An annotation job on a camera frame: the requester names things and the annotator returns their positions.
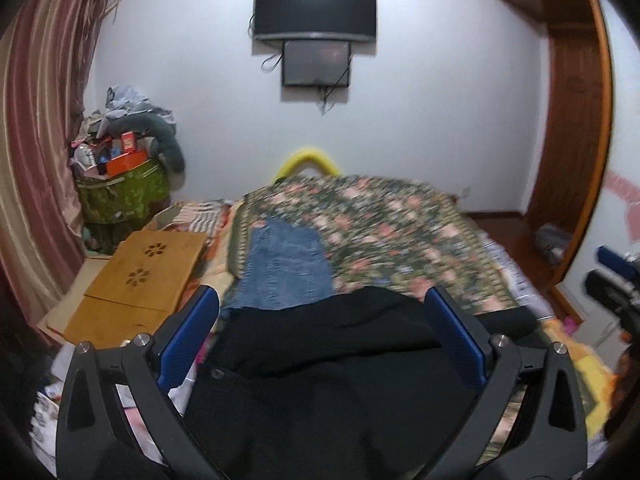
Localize small wall monitor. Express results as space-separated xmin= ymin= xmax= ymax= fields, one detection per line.
xmin=281 ymin=40 xmax=352 ymax=88

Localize grey plush pillow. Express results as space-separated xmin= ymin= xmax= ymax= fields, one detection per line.
xmin=105 ymin=113 xmax=186 ymax=174

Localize striped pink curtain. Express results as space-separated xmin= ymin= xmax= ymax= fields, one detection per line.
xmin=1 ymin=0 xmax=110 ymax=325

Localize floral green bedspread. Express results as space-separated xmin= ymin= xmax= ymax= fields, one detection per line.
xmin=227 ymin=176 xmax=516 ymax=313

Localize wooden wardrobe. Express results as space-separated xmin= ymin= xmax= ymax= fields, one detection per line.
xmin=504 ymin=0 xmax=613 ymax=284

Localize yellow foam bed rail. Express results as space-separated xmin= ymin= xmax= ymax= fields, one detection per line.
xmin=274 ymin=146 xmax=341 ymax=181

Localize blue folded jeans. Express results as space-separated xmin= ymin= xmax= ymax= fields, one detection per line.
xmin=224 ymin=218 xmax=334 ymax=311

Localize striped orange blanket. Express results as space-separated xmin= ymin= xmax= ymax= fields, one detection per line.
xmin=149 ymin=200 xmax=232 ymax=280

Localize orange box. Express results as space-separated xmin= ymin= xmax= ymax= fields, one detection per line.
xmin=105 ymin=150 xmax=149 ymax=178

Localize black pants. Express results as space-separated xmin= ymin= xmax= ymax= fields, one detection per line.
xmin=179 ymin=286 xmax=536 ymax=480

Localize wooden lap desk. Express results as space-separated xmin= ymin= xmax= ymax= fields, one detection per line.
xmin=64 ymin=231 xmax=206 ymax=349

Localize black wall television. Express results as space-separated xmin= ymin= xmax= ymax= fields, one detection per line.
xmin=253 ymin=0 xmax=378 ymax=42

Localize green fabric storage bin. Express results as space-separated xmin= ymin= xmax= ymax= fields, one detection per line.
xmin=76 ymin=160 xmax=170 ymax=255

